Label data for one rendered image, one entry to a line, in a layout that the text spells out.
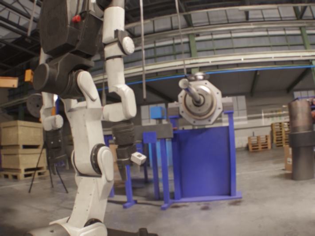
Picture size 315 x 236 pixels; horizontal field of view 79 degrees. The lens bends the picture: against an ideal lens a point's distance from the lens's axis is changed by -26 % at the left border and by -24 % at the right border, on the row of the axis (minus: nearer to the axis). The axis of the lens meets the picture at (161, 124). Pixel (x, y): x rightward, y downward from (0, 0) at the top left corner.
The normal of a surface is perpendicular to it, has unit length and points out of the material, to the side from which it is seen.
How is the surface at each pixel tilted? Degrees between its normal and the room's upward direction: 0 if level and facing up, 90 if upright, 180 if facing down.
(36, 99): 130
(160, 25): 90
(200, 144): 90
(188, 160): 90
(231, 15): 90
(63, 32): 105
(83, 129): 100
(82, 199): 60
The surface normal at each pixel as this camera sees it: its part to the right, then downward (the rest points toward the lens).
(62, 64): 0.91, -0.10
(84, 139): -0.39, 0.12
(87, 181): -0.39, -0.54
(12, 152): -0.21, -0.07
